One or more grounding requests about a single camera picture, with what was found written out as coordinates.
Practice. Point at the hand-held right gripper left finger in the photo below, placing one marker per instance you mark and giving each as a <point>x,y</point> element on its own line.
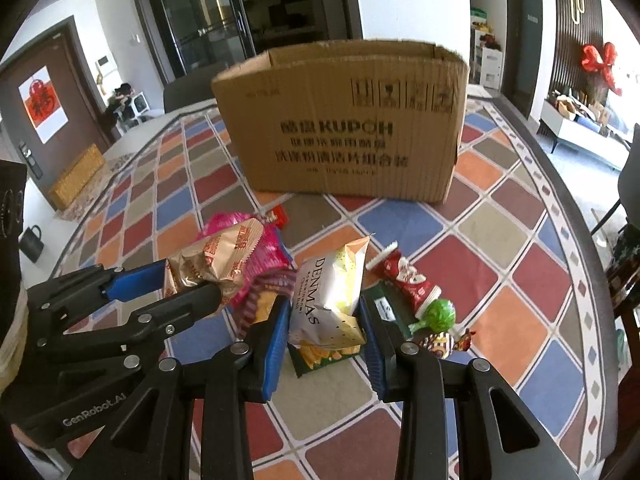
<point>277,347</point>

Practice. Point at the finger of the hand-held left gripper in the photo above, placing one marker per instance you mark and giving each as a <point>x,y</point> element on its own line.
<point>140,277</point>
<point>195,302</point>

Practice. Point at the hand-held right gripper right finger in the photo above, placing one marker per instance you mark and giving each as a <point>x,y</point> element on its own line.
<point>372,352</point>

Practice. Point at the golden snack bag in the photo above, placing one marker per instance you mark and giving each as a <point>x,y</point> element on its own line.
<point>215,255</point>

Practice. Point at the white snack bag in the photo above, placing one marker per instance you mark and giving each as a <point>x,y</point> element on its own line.
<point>325,300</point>

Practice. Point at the red snack packet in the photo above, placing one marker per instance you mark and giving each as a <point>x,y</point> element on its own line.
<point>405,275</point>

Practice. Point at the pink snack bag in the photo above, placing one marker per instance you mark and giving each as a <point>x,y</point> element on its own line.
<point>275,257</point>

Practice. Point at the brown cardboard box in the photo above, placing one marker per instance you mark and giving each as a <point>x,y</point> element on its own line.
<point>340,130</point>

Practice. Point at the green chip packet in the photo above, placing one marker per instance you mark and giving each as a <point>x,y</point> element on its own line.
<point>315,361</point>

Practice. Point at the dark green flat packet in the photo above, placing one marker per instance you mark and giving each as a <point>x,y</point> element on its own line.
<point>387,306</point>

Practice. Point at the red gold wrapped candy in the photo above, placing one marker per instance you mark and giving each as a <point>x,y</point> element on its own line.
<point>440,344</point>

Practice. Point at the green lollipop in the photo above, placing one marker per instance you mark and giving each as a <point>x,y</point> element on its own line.
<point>440,312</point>

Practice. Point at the black handbag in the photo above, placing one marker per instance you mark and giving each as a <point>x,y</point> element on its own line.
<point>31,246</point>

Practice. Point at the small red candy packet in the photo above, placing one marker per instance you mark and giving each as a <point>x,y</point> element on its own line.
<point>276,217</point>

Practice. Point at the yellow woven box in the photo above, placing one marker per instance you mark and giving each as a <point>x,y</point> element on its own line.
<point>77,176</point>

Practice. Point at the small white side table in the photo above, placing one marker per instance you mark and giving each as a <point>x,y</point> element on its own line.
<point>135,105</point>

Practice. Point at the grey dining chair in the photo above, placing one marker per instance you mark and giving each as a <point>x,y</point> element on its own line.
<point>192,87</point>

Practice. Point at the white red door poster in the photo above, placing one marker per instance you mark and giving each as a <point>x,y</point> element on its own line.
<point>44,105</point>

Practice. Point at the brown wooden door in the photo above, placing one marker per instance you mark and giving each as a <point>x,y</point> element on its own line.
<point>75,90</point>

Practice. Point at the dark floral cloth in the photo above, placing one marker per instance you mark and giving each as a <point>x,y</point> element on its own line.
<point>627,265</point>

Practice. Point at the black glass sliding door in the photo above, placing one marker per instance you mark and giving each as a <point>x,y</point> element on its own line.
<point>200,10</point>

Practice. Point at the white low sideboard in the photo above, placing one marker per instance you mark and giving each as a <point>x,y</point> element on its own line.
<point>575,130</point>

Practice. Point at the white shelf unit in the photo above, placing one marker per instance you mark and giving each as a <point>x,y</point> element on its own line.
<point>487,67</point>

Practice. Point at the dark side chair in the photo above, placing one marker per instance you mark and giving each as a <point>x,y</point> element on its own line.
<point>631,180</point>

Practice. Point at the dark grey room door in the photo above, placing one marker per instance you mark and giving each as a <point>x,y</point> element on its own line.
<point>529,35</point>

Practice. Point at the red bow decoration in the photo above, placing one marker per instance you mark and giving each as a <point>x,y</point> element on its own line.
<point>600,65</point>

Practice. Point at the white wall intercom panel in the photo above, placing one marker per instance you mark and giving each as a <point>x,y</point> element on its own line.
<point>105,61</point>

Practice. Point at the gold wall ornament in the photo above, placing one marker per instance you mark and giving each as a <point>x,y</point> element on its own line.
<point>577,0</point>

